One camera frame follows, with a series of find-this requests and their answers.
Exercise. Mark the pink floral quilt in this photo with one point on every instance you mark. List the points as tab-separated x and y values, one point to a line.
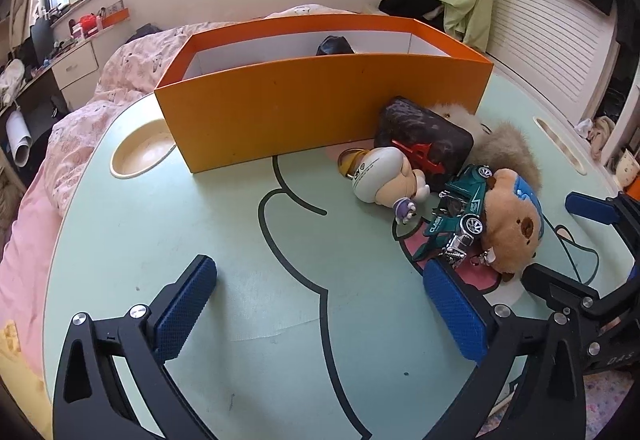
130	74

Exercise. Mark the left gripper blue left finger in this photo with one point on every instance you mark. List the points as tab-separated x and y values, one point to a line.
90	401

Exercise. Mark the black clothes pile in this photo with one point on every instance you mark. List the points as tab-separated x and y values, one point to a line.
430	12

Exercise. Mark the green cartoon lap table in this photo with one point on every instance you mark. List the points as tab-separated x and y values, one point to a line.
319	326

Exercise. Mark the black lace satin cloth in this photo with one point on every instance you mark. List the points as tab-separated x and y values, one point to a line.
332	45

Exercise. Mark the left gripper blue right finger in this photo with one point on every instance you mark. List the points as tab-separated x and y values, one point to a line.
549	400

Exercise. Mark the white fluffy fur ball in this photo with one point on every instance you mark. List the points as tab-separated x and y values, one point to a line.
461	117

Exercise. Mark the green toy car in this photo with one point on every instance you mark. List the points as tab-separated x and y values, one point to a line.
457	222

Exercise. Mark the brown bear plush toy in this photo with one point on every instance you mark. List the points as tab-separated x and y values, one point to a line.
513	223

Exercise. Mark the black leather pouch red clasp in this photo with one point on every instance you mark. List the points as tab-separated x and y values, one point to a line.
432	144

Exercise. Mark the orange cardboard box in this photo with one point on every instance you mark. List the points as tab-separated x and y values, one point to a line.
256	89

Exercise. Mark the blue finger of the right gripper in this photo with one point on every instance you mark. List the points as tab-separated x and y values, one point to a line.
601	210
561	293

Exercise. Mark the brown fluffy fur ball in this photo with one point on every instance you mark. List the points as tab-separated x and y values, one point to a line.
505	146

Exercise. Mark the white drawer desk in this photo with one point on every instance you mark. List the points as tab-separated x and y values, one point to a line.
76	73

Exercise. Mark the white helmet doll figure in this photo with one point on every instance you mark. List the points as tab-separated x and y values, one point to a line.
385	177

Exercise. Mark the red container on sill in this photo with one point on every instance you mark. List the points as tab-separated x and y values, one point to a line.
90	24

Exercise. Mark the rolled white paper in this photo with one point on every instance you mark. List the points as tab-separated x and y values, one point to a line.
20	139

